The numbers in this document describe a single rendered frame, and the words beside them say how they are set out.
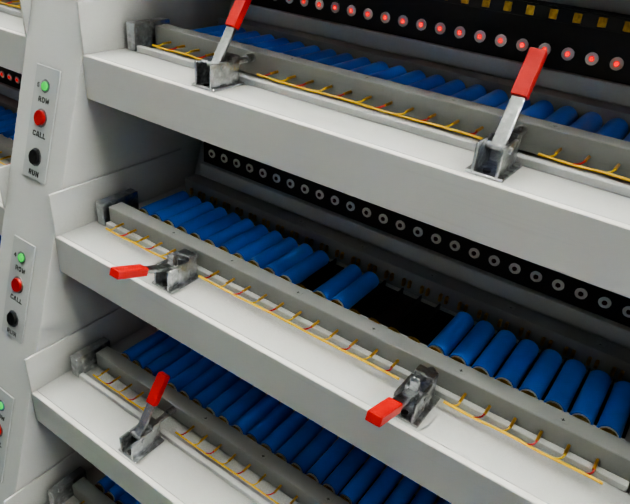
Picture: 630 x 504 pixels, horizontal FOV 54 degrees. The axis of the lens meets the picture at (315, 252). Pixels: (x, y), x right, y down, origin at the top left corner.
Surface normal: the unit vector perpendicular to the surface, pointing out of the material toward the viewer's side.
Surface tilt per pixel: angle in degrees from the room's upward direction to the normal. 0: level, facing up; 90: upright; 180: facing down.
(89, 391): 18
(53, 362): 90
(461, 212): 108
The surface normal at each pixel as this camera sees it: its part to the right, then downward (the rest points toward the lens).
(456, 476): -0.58, 0.37
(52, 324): 0.81, 0.35
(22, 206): -0.53, 0.09
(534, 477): 0.08, -0.86
